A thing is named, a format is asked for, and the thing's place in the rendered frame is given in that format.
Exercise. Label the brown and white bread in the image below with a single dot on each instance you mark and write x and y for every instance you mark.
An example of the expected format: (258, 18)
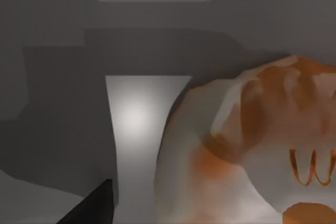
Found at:
(246, 145)

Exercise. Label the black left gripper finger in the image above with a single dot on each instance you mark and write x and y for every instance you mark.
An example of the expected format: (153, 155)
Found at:
(97, 205)

